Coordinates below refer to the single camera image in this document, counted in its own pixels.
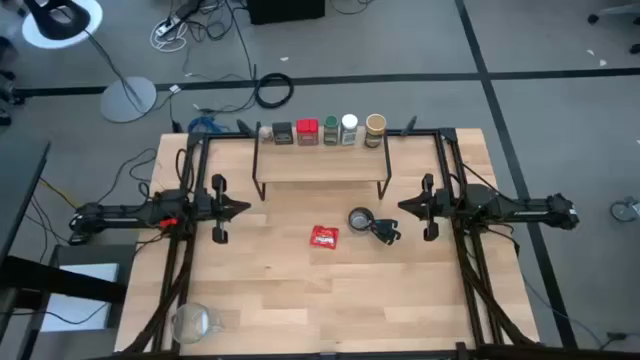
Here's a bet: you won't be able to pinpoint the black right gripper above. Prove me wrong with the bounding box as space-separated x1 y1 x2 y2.
398 173 454 242

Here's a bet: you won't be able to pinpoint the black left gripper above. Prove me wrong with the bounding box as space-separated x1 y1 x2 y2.
193 173 252 245

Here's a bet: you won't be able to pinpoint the furikake seasoning jar tan lid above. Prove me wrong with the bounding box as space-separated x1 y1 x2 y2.
363 113 388 149

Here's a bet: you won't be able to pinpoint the black-lid dark green tin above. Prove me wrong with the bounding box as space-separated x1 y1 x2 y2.
272 121 294 146

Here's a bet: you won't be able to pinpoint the red-lid patterned spice tin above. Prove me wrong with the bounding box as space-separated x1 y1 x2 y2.
295 118 320 147

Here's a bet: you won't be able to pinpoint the wooden shelf black metal legs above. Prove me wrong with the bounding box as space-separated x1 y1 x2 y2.
252 122 392 201

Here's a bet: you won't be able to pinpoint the red foil packet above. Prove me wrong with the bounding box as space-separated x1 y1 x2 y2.
309 225 341 250

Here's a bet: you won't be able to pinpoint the white-lid spice jar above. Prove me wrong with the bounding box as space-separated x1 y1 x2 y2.
340 113 359 147

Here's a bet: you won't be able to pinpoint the green-lid spice jar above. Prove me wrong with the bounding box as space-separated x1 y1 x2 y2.
322 115 341 147

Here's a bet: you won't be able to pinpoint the clear glass mug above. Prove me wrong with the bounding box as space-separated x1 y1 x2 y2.
170 301 225 345

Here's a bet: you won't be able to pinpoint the grey round stand base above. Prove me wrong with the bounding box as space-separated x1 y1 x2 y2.
99 75 158 124

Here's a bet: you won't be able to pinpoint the grey cabinet white top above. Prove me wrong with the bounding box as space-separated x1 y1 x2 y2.
29 243 136 360

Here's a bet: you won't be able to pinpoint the white power strip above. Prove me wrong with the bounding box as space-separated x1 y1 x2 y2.
153 14 182 39

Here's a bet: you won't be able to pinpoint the black box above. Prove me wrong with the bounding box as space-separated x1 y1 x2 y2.
246 0 326 26

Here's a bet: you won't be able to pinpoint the grey caster wheel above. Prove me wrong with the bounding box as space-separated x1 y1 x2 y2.
609 196 640 224

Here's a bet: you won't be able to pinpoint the black desk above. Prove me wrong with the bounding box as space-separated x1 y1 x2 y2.
0 139 126 341

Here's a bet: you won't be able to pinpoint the office chair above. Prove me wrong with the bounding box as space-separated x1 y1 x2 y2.
587 2 640 55

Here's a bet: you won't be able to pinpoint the steel measuring cup black handle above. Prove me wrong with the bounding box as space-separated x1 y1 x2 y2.
347 206 402 246

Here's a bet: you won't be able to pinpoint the black metal table frame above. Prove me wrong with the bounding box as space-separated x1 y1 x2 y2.
117 127 544 360

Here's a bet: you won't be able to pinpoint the blue cable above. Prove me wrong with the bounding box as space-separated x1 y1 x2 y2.
187 115 221 134

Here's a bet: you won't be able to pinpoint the coiled black cable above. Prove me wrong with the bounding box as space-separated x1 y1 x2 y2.
253 72 295 110

